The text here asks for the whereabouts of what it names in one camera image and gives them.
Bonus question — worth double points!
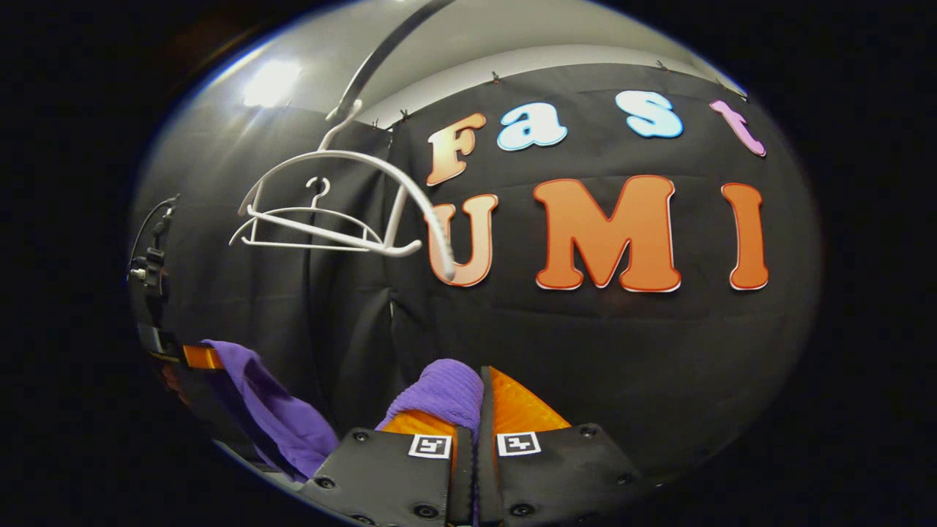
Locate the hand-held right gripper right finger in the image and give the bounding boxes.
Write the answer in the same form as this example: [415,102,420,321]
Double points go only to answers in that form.
[476,365,657,527]

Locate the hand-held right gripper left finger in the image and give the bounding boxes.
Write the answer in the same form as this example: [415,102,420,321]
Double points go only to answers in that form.
[299,410,478,527]

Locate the purple corduroy jacket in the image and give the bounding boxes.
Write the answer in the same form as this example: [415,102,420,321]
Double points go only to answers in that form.
[201,340,485,482]

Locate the white plastic clothes hanger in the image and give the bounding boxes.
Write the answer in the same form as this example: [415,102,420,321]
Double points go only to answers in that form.
[229,176,387,254]
[236,99,459,283]

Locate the black backdrop cloth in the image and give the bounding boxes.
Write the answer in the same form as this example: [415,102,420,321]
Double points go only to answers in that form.
[135,62,824,480]

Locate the black clothes rail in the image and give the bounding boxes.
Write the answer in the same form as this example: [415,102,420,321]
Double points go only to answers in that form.
[326,0,456,122]

